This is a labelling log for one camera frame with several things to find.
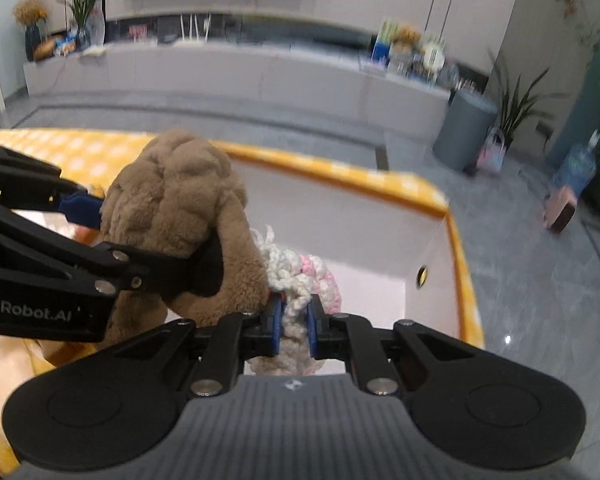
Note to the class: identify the yellow dried flower vase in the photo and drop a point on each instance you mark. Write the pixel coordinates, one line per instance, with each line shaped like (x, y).
(28, 13)

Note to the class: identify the teddy bear on console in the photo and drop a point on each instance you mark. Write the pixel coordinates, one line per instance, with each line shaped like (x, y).
(405, 39)

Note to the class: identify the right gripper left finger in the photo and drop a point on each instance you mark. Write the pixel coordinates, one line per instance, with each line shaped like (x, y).
(225, 348)

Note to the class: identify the pink white crochet item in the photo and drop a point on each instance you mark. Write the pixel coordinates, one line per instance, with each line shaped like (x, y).
(298, 277)

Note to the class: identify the tall green floor plant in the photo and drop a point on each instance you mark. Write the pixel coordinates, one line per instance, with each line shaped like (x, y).
(515, 102)

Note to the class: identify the white wifi router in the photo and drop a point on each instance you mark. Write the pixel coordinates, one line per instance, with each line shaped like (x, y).
(194, 30)

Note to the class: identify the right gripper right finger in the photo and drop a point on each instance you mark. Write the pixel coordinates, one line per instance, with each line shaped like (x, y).
(351, 339)

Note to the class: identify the pink space heater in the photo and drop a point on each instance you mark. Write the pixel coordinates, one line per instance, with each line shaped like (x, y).
(560, 208)

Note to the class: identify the pastel woven handbag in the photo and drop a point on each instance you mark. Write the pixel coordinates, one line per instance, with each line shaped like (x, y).
(491, 156)

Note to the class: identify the green plant in vase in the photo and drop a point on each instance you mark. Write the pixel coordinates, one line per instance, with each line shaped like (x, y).
(88, 25)

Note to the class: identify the white marble TV console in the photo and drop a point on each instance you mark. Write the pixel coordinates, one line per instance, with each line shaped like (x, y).
(337, 86)

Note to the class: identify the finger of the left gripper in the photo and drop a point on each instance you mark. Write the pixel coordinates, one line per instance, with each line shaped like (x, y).
(200, 273)
(27, 183)

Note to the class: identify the blue water jug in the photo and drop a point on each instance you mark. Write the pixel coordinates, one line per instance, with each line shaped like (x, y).
(578, 167)

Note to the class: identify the orange cardboard storage box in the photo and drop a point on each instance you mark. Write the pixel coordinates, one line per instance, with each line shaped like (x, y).
(389, 239)

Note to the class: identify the brown plush knot toy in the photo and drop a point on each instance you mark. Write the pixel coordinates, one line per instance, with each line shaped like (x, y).
(178, 193)

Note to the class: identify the grey round trash bin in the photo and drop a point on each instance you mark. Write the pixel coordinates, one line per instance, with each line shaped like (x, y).
(469, 119)

